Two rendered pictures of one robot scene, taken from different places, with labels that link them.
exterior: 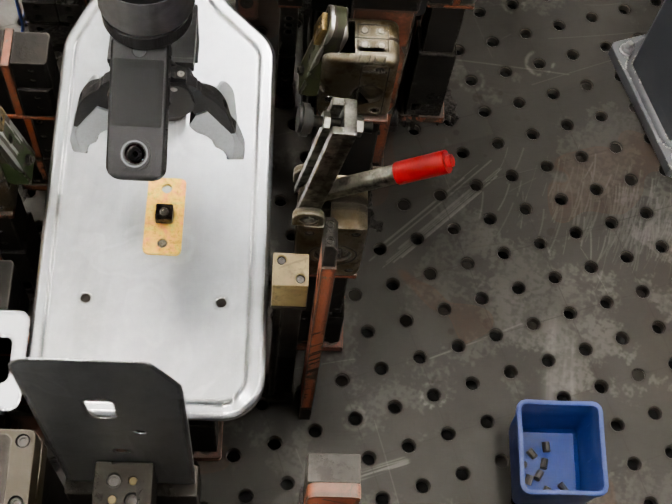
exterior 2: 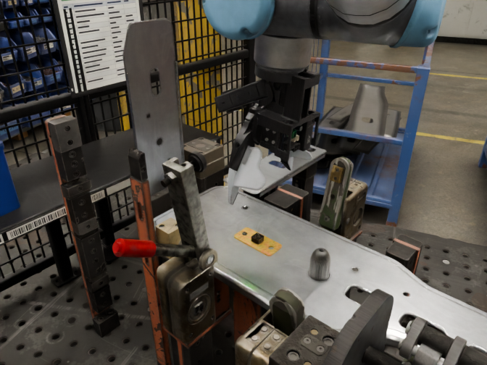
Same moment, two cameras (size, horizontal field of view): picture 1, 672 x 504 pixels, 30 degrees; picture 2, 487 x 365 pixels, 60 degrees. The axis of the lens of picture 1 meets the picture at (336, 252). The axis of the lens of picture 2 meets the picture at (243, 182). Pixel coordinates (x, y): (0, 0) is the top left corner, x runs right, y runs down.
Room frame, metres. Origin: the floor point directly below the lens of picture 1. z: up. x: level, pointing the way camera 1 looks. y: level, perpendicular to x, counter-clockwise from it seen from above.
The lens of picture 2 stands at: (0.95, -0.23, 1.45)
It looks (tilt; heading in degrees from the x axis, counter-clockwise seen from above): 29 degrees down; 139
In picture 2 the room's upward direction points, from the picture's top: straight up
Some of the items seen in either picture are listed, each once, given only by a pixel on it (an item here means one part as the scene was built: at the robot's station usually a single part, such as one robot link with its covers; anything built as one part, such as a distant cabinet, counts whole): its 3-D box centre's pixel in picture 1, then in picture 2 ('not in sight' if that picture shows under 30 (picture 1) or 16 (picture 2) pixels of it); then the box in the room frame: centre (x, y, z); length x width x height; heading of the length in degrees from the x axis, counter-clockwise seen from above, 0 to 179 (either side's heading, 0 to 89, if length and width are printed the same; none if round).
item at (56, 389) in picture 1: (115, 427); (156, 113); (0.25, 0.15, 1.17); 0.12 x 0.01 x 0.34; 98
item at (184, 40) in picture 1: (151, 42); (281, 108); (0.55, 0.18, 1.25); 0.09 x 0.08 x 0.12; 8
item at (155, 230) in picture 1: (164, 214); (257, 239); (0.51, 0.17, 1.01); 0.08 x 0.04 x 0.01; 8
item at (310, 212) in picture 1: (308, 216); not in sight; (0.51, 0.03, 1.06); 0.03 x 0.01 x 0.03; 98
